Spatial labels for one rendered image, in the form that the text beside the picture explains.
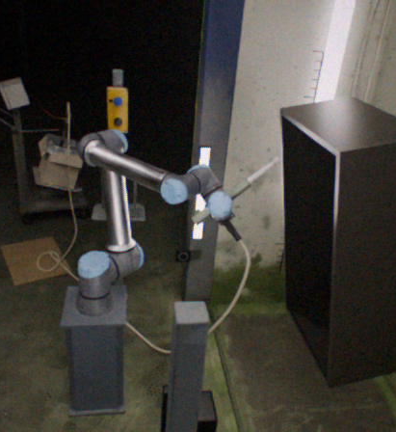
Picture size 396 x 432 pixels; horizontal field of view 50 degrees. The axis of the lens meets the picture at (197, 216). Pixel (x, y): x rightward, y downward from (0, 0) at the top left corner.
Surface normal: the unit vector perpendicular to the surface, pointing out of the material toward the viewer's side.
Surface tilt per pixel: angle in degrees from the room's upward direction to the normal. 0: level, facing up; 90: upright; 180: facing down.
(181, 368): 90
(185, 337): 90
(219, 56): 90
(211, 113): 90
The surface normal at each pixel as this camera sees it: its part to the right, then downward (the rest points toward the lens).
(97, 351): 0.14, 0.47
